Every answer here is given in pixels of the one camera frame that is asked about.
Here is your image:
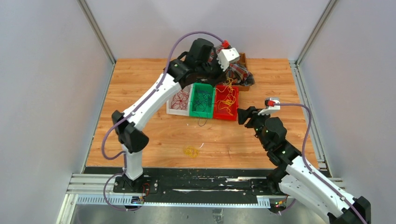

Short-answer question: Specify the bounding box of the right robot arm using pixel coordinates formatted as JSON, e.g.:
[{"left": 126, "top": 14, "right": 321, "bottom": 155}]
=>
[{"left": 237, "top": 106, "right": 372, "bottom": 224}]

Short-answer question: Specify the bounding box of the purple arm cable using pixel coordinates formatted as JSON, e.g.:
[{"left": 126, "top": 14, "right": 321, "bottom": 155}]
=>
[
  {"left": 275, "top": 103, "right": 369, "bottom": 224},
  {"left": 101, "top": 31, "right": 230, "bottom": 212}
]

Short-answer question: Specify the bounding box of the red plastic bin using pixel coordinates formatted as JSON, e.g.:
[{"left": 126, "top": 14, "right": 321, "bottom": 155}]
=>
[{"left": 213, "top": 85, "right": 239, "bottom": 121}]

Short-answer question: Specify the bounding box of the coloured wire bundle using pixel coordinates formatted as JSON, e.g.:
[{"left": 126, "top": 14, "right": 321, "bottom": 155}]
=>
[{"left": 184, "top": 146, "right": 200, "bottom": 159}]

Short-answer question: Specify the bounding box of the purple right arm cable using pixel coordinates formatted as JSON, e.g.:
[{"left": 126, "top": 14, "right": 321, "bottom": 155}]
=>
[{"left": 275, "top": 103, "right": 369, "bottom": 224}]

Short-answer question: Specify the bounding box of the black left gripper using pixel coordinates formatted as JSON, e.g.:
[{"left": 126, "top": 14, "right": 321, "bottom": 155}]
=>
[{"left": 197, "top": 54, "right": 231, "bottom": 88}]

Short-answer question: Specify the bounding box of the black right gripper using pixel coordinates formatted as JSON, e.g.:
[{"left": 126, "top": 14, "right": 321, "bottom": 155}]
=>
[{"left": 238, "top": 106, "right": 272, "bottom": 149}]

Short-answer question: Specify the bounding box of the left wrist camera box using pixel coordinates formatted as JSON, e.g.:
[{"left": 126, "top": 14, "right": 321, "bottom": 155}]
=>
[{"left": 217, "top": 48, "right": 240, "bottom": 71}]

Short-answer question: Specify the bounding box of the green plastic bin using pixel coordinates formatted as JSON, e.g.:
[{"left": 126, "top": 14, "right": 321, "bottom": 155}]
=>
[{"left": 190, "top": 83, "right": 215, "bottom": 119}]

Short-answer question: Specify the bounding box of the blue wire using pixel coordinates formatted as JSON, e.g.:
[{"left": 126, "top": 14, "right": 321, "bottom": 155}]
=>
[{"left": 193, "top": 90, "right": 215, "bottom": 112}]

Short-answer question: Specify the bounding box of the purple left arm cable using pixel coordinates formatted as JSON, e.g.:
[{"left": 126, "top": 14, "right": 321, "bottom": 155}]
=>
[{"left": 101, "top": 31, "right": 230, "bottom": 212}]

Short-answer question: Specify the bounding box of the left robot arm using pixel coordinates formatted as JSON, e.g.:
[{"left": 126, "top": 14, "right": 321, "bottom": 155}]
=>
[{"left": 109, "top": 38, "right": 240, "bottom": 193}]

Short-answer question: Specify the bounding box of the red wire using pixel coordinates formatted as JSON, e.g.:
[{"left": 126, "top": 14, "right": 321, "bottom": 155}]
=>
[{"left": 170, "top": 90, "right": 190, "bottom": 111}]

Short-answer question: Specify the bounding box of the wooden tray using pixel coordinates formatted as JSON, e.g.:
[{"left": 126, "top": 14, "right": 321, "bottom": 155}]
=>
[{"left": 236, "top": 53, "right": 250, "bottom": 91}]

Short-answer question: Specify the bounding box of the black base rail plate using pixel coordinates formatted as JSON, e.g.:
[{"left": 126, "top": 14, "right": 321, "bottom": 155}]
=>
[{"left": 84, "top": 167, "right": 291, "bottom": 210}]

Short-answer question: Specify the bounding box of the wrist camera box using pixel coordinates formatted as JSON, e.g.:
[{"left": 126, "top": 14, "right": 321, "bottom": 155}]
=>
[
  {"left": 217, "top": 48, "right": 240, "bottom": 71},
  {"left": 258, "top": 97, "right": 281, "bottom": 115}
]

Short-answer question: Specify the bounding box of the plaid flannel shirt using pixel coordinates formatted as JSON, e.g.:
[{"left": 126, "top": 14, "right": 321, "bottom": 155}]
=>
[{"left": 207, "top": 62, "right": 255, "bottom": 86}]

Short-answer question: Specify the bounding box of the yellow wire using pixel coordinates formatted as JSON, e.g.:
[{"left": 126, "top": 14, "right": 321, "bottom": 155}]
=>
[
  {"left": 223, "top": 77, "right": 237, "bottom": 97},
  {"left": 216, "top": 90, "right": 238, "bottom": 118}
]

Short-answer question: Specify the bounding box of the white plastic bin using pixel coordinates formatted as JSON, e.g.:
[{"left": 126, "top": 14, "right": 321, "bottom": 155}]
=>
[{"left": 166, "top": 84, "right": 193, "bottom": 116}]

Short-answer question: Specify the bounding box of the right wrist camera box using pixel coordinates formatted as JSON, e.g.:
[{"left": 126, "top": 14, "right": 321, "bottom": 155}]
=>
[{"left": 258, "top": 97, "right": 281, "bottom": 115}]

